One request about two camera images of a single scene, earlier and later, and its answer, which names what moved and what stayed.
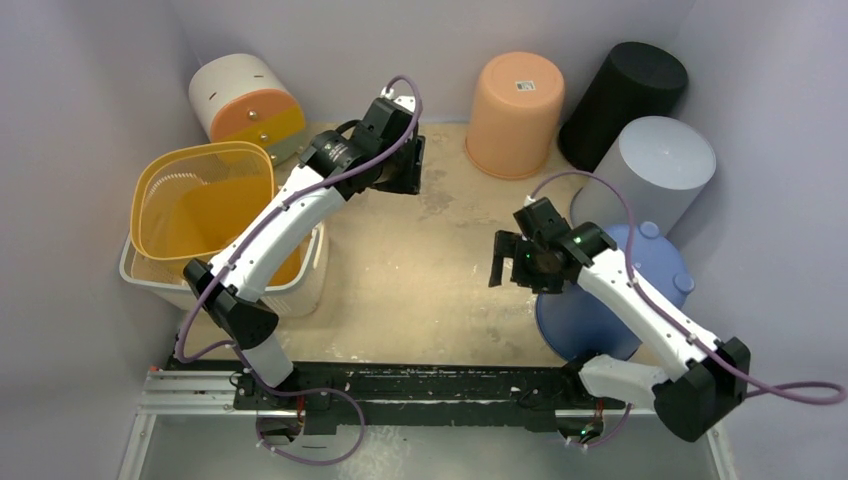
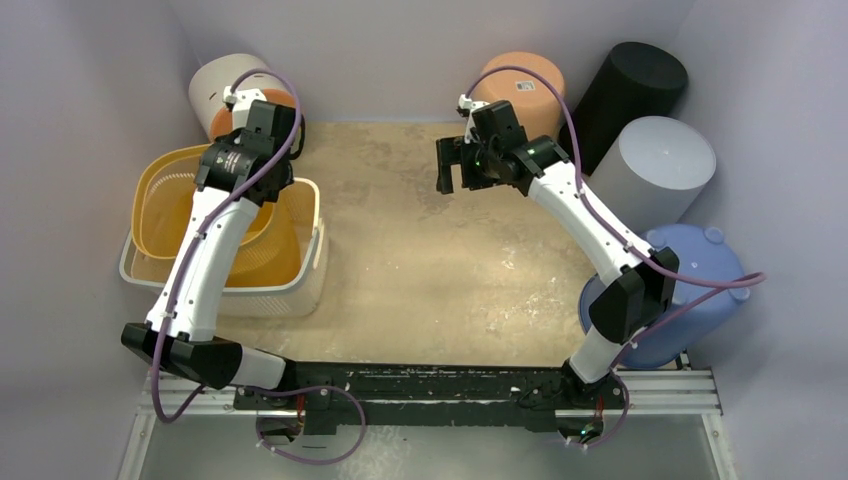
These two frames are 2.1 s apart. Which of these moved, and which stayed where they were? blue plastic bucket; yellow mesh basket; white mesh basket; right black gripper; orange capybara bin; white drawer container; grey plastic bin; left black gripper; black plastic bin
Moved: left black gripper; right black gripper; blue plastic bucket
Stayed: orange capybara bin; grey plastic bin; yellow mesh basket; white drawer container; black plastic bin; white mesh basket
